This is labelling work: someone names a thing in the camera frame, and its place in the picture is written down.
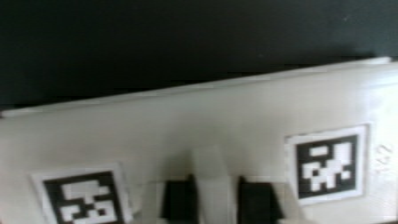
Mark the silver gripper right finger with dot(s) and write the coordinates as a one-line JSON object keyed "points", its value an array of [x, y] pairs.
{"points": [[257, 205]]}

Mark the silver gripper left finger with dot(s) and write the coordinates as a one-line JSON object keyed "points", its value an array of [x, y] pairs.
{"points": [[179, 204]]}

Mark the white cabinet door panel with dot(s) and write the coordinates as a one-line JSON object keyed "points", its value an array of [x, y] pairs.
{"points": [[295, 128]]}

